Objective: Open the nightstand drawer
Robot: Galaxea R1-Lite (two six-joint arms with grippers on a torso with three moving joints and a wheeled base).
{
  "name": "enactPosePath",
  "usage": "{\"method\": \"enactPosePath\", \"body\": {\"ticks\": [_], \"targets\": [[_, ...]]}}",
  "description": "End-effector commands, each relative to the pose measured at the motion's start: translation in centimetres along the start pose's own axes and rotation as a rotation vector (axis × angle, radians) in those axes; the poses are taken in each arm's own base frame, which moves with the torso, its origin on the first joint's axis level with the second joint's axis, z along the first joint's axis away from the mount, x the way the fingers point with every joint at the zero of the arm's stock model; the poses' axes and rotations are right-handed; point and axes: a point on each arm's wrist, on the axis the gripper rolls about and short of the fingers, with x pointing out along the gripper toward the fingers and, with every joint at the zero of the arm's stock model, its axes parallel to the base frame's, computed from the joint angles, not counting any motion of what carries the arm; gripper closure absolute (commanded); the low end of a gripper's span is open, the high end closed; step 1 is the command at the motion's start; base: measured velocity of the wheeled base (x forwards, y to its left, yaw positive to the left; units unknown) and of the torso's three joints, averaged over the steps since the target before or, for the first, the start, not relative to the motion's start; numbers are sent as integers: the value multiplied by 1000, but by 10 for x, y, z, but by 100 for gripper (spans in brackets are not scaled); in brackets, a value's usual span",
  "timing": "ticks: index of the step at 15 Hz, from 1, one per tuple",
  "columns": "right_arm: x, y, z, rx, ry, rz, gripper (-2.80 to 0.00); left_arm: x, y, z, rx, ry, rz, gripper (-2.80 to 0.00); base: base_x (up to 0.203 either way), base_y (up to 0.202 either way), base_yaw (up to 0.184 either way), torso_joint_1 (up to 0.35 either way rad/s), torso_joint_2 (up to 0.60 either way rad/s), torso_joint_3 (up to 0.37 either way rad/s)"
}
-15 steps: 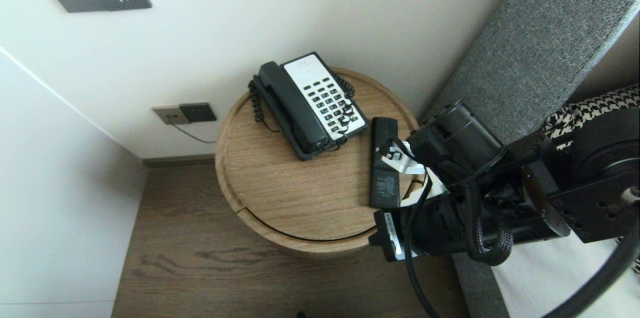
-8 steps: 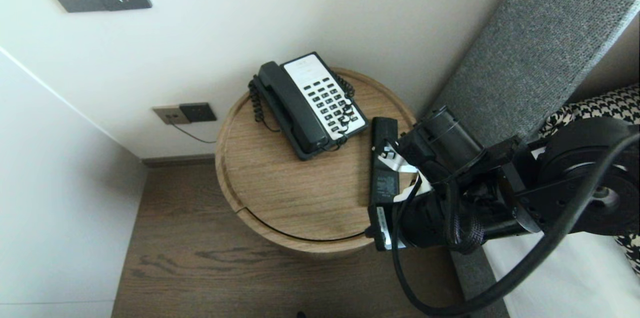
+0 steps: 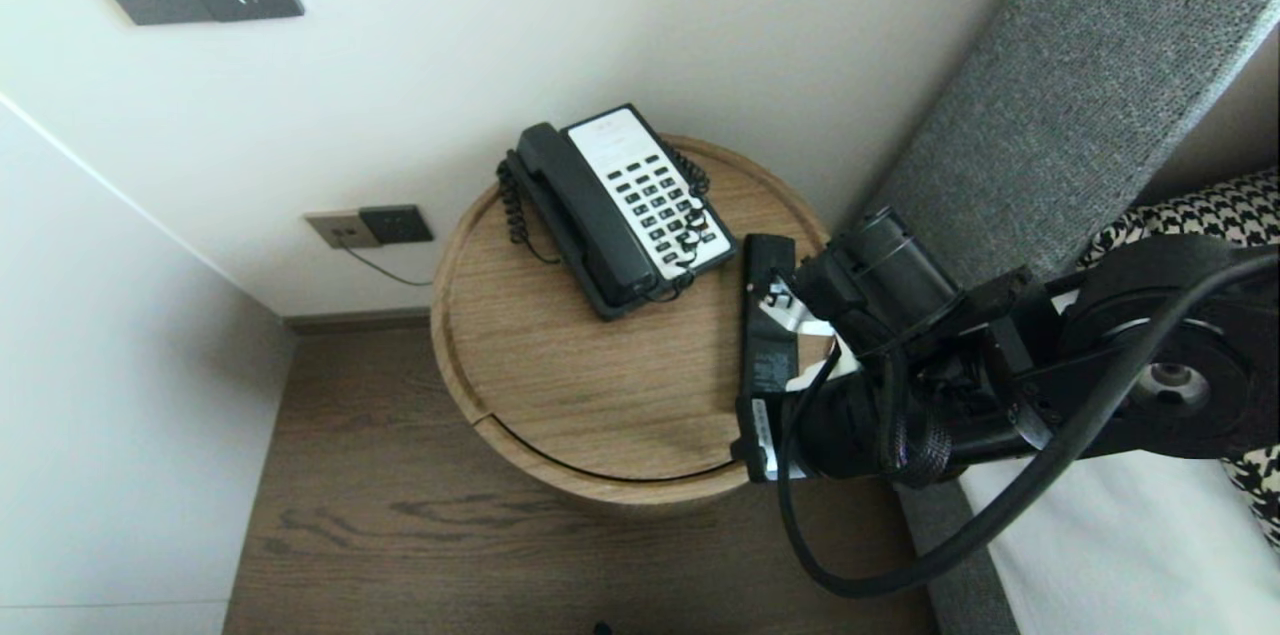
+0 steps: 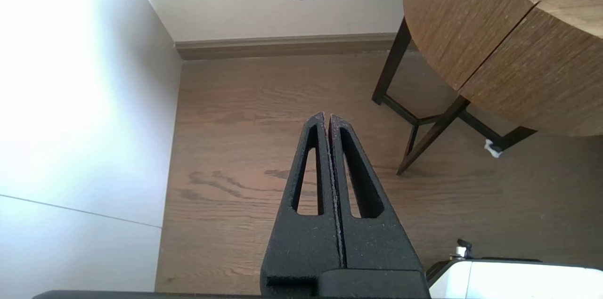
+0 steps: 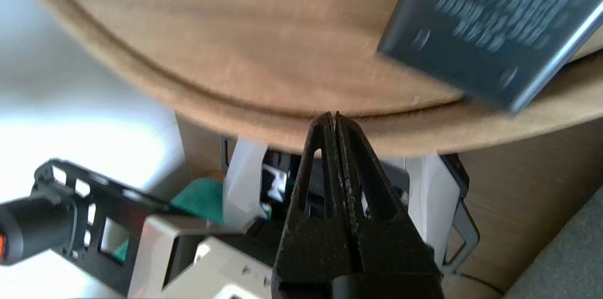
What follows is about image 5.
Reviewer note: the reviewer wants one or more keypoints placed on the round wooden side table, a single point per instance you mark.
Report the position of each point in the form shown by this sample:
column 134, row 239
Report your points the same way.
column 377, row 134

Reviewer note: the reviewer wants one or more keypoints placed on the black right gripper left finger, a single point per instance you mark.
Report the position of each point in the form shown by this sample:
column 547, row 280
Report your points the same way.
column 306, row 242

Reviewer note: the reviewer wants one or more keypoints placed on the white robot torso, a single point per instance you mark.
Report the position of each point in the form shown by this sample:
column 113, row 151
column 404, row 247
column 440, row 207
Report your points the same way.
column 245, row 176

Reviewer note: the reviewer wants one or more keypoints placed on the round wooden bedside table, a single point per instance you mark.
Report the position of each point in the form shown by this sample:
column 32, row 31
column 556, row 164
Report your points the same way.
column 235, row 30

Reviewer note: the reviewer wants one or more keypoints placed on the teal green object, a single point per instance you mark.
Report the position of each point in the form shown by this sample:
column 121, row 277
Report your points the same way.
column 198, row 200

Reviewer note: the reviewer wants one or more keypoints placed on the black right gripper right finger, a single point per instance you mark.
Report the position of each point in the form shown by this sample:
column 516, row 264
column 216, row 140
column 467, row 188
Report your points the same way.
column 391, row 242

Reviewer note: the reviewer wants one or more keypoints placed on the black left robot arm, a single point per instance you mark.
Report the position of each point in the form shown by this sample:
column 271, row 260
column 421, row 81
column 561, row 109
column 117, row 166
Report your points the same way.
column 42, row 223

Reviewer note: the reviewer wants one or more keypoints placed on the black remote control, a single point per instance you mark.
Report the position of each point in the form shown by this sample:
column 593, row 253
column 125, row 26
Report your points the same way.
column 480, row 16

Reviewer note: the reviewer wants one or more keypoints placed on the grey upholstered bed frame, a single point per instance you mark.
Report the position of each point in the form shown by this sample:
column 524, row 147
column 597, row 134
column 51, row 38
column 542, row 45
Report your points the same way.
column 565, row 252

